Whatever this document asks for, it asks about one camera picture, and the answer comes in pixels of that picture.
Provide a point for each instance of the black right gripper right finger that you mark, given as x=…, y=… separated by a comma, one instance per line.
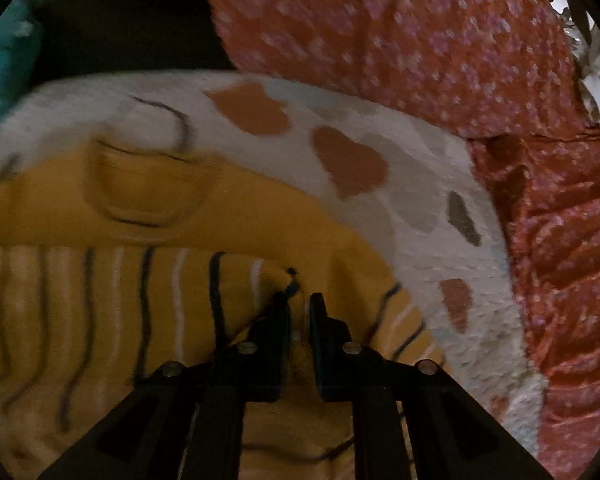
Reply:
x=410, y=421

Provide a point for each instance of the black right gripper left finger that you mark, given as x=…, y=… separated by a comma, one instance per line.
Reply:
x=186, y=422

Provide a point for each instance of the yellow striped knit sweater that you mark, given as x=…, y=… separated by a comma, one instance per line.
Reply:
x=114, y=261

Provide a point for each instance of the white heart-patterned blanket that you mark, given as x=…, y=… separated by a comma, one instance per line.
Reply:
x=405, y=186

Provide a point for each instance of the red floral bedsheet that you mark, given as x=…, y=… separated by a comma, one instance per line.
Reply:
x=500, y=74

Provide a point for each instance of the white cloth on chair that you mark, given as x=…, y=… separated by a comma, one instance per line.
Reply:
x=584, y=40

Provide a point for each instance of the teal pillow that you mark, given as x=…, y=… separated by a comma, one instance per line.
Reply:
x=19, y=44

